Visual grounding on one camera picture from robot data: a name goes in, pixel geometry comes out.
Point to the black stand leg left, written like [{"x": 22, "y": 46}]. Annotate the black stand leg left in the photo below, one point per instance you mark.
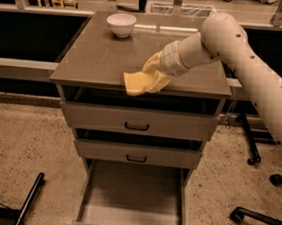
[{"x": 17, "y": 216}]

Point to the middle grey drawer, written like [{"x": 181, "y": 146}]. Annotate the middle grey drawer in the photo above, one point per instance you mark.
[{"x": 133, "y": 154}]

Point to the black stand leg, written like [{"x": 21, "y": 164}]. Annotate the black stand leg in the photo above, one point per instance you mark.
[
  {"x": 17, "y": 216},
  {"x": 254, "y": 137}
]

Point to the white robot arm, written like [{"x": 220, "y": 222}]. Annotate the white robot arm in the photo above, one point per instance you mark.
[{"x": 221, "y": 37}]

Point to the yellow sponge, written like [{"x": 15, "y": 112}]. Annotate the yellow sponge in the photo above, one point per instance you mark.
[{"x": 135, "y": 83}]

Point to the grey drawer cabinet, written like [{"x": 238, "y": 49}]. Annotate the grey drawer cabinet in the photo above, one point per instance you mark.
[{"x": 97, "y": 45}]

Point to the grey drawer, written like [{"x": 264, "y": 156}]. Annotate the grey drawer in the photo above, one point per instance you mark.
[
  {"x": 160, "y": 124},
  {"x": 133, "y": 154},
  {"x": 131, "y": 194}
]

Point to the white ceramic bowl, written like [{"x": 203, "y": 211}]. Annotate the white ceramic bowl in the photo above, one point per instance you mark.
[{"x": 121, "y": 24}]

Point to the top grey drawer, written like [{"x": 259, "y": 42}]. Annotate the top grey drawer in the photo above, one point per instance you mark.
[{"x": 160, "y": 124}]

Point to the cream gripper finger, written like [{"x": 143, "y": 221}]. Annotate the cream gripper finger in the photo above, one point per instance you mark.
[
  {"x": 152, "y": 64},
  {"x": 159, "y": 81}
]

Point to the bottom grey drawer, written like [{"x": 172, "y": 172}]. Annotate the bottom grey drawer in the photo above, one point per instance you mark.
[{"x": 131, "y": 194}]

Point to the grey metal railing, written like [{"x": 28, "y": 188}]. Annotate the grey metal railing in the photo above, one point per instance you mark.
[{"x": 209, "y": 79}]

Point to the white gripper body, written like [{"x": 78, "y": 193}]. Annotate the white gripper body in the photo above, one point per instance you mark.
[{"x": 172, "y": 60}]

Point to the black stand leg right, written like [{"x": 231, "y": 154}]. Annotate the black stand leg right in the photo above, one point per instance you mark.
[{"x": 254, "y": 137}]

